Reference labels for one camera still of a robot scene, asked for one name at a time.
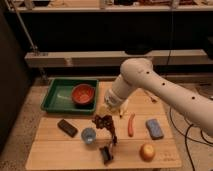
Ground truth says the red bowl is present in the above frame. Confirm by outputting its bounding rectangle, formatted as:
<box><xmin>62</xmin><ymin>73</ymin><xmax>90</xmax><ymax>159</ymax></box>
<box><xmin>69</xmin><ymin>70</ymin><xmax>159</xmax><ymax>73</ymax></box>
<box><xmin>71</xmin><ymin>84</ymin><xmax>95</xmax><ymax>105</ymax></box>

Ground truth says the yellow apple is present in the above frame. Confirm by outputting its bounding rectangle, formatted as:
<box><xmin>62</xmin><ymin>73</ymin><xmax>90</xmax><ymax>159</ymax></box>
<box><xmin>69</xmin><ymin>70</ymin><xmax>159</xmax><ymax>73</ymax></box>
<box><xmin>140</xmin><ymin>143</ymin><xmax>155</xmax><ymax>161</ymax></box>

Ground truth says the wooden shelf board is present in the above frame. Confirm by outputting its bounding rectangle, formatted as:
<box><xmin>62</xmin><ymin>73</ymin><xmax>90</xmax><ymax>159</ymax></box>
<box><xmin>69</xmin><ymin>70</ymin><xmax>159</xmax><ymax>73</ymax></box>
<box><xmin>25</xmin><ymin>49</ymin><xmax>213</xmax><ymax>68</ymax></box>

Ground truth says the dark grape bunch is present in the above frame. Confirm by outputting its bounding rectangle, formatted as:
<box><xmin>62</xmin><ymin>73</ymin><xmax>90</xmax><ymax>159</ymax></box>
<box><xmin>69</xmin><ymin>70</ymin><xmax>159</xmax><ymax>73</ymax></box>
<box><xmin>92</xmin><ymin>115</ymin><xmax>117</xmax><ymax>144</ymax></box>

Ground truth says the black metal clip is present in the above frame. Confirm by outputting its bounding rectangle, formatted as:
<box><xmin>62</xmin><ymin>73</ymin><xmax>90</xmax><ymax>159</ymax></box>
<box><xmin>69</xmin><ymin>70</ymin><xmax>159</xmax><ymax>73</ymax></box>
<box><xmin>100</xmin><ymin>146</ymin><xmax>113</xmax><ymax>164</ymax></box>

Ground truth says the black rectangular block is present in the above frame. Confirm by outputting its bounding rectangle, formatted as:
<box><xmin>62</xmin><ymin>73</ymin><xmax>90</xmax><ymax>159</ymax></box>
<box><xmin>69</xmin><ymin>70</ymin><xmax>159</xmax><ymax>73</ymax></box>
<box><xmin>57</xmin><ymin>119</ymin><xmax>78</xmax><ymax>137</ymax></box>

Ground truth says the black floor cable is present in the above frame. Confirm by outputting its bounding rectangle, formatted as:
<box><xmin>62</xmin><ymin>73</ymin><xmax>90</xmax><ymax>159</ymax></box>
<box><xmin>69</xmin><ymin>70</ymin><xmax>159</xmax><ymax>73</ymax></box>
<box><xmin>168</xmin><ymin>106</ymin><xmax>213</xmax><ymax>171</ymax></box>

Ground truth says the cream banana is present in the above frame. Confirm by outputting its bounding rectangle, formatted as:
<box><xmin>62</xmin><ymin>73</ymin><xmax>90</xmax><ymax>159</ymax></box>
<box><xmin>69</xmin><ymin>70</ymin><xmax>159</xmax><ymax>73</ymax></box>
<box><xmin>119</xmin><ymin>99</ymin><xmax>129</xmax><ymax>118</ymax></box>

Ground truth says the blue clear plastic cup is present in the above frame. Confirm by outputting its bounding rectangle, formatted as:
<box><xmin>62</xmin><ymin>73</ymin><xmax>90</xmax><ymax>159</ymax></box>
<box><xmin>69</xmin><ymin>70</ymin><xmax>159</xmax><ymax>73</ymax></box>
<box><xmin>81</xmin><ymin>128</ymin><xmax>96</xmax><ymax>144</ymax></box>

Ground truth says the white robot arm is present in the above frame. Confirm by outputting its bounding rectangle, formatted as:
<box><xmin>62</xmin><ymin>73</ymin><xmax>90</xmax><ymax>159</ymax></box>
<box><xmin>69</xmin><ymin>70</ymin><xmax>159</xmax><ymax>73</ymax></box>
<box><xmin>104</xmin><ymin>58</ymin><xmax>213</xmax><ymax>137</ymax></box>

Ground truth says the blue sponge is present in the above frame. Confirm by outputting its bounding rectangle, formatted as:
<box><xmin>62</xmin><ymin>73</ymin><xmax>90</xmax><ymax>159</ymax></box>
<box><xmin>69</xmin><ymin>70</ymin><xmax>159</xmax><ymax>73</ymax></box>
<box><xmin>146</xmin><ymin>119</ymin><xmax>164</xmax><ymax>140</ymax></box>

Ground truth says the green plastic tray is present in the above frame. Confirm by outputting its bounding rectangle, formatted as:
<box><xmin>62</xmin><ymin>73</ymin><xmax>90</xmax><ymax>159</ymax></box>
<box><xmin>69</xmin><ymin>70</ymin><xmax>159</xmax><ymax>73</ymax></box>
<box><xmin>41</xmin><ymin>78</ymin><xmax>99</xmax><ymax>115</ymax></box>

